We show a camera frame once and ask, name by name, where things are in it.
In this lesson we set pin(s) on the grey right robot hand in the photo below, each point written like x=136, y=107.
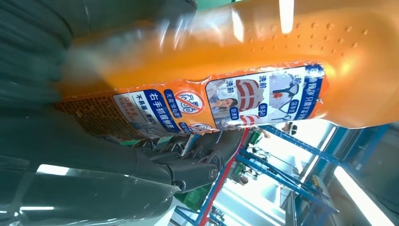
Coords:
x=78, y=193

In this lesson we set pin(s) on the green plastic crate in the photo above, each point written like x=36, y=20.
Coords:
x=194, y=198

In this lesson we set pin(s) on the red pole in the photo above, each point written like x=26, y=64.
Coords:
x=224, y=177

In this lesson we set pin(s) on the person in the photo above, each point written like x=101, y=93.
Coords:
x=290, y=128

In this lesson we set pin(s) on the green table mat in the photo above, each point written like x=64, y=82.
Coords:
x=212, y=3

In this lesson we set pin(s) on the blue metal rack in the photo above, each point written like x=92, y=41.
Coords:
x=374, y=140

